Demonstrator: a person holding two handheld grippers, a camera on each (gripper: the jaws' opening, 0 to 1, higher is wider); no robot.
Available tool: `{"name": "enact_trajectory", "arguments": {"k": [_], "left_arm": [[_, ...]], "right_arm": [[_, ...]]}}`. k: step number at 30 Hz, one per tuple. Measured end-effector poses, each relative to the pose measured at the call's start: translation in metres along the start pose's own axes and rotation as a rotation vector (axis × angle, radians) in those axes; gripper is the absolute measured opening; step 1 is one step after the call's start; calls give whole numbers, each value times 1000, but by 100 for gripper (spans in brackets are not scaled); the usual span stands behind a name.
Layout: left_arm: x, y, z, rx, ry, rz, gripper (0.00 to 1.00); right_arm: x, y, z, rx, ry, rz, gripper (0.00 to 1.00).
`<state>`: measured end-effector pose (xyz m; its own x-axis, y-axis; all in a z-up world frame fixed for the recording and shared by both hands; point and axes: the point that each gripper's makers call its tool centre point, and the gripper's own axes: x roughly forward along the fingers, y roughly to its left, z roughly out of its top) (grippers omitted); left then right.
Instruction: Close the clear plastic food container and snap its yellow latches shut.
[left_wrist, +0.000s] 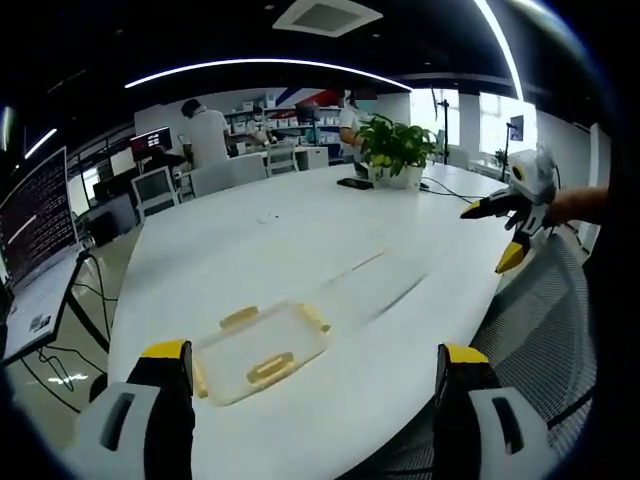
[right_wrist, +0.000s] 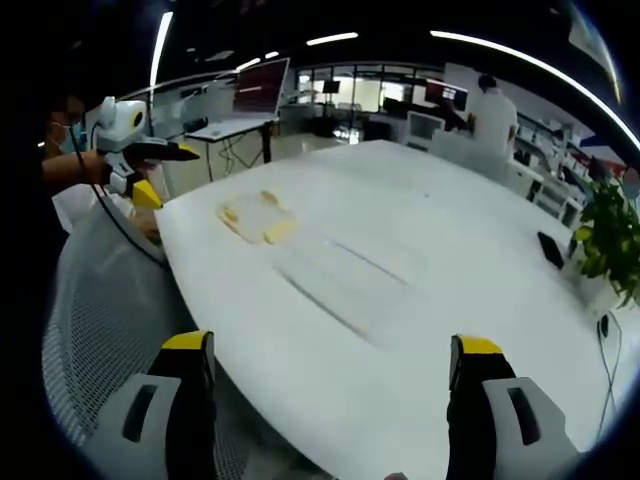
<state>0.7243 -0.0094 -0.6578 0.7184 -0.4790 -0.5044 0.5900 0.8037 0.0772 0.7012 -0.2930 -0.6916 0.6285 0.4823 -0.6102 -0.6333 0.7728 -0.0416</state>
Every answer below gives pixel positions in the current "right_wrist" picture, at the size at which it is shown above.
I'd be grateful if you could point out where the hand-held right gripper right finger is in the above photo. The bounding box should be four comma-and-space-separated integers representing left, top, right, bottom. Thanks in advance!
445, 333, 584, 480

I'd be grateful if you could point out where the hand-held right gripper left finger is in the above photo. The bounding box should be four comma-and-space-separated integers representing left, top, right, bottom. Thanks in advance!
93, 329, 218, 480

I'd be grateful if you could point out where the person's masked head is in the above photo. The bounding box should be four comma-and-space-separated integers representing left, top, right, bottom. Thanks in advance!
45, 93, 85, 157

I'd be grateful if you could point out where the white standing desk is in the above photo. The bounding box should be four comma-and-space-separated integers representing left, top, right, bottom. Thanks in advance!
183, 115, 282, 182

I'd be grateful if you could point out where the narrow ceiling light strip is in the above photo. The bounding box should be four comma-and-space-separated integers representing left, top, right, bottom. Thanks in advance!
148, 10, 175, 94

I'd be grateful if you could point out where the white mesh office chair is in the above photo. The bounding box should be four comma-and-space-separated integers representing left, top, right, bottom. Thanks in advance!
41, 197, 321, 480

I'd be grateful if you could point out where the large red-lit monitor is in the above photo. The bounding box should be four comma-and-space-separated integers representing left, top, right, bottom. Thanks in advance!
231, 56, 292, 122

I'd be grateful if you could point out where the black phone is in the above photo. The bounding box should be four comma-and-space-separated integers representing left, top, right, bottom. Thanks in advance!
536, 230, 567, 272

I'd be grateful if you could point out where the translucent long strip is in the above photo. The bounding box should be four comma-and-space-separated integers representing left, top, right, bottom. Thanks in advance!
272, 237, 430, 347

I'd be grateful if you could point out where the green leafy potted plant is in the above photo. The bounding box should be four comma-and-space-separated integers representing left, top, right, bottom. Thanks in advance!
572, 177, 640, 309

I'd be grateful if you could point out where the short ceiling light bar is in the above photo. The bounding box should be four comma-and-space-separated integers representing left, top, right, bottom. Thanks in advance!
305, 31, 360, 48

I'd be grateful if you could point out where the small desktop monitor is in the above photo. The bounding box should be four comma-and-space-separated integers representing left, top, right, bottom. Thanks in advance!
424, 78, 470, 115

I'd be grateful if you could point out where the long curved ceiling light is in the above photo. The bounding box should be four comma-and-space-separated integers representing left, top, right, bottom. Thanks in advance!
428, 29, 640, 154

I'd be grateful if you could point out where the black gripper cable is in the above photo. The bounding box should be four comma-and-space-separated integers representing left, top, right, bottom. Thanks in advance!
69, 122, 169, 269

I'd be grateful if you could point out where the thin grey cable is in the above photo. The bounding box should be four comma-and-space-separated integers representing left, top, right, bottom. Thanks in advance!
596, 309, 627, 437

